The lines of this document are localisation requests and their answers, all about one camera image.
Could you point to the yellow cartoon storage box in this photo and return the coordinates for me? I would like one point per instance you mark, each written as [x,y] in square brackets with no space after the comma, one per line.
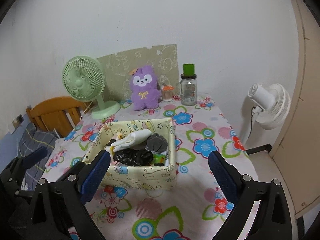
[143,177]

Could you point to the floral tablecloth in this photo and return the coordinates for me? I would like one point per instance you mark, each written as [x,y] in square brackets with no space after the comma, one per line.
[195,208]

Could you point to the white standing fan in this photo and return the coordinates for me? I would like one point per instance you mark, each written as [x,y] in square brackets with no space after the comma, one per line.
[271,106]

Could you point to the green cup on jar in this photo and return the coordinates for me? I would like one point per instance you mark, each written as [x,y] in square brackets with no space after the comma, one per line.
[188,69]

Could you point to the black plastic bag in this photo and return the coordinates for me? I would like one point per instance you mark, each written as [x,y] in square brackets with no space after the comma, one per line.
[132,157]

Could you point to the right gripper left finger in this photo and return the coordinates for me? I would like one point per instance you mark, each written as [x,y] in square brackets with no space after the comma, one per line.
[56,207]

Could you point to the plaid grey blanket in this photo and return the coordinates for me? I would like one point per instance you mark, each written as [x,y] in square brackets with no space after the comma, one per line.
[32,139]

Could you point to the wooden chair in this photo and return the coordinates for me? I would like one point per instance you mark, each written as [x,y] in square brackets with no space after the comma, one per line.
[59,114]

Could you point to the cotton swab container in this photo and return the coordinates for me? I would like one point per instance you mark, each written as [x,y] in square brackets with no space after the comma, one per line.
[167,92]

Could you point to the wall power outlet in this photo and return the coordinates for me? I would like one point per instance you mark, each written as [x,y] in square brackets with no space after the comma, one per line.
[19,119]

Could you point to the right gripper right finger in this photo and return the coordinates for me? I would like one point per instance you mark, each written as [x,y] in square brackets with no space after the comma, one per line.
[272,220]

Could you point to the green desk fan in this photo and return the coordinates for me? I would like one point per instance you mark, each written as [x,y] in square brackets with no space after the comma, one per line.
[84,79]

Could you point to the white drawstring cloth bag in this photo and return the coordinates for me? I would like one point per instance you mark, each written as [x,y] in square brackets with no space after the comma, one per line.
[132,139]

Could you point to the purple plush toy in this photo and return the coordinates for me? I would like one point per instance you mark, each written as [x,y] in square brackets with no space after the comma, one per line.
[144,87]

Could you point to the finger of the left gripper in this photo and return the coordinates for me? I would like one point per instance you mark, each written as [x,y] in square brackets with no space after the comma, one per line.
[13,174]

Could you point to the grey cloth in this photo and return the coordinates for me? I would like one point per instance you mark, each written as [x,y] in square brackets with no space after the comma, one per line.
[156,143]

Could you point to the cartoon print cardboard panel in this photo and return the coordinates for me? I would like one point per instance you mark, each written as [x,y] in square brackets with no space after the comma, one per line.
[118,66]

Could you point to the glass jar with handle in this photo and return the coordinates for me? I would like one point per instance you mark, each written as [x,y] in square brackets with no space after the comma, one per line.
[188,89]

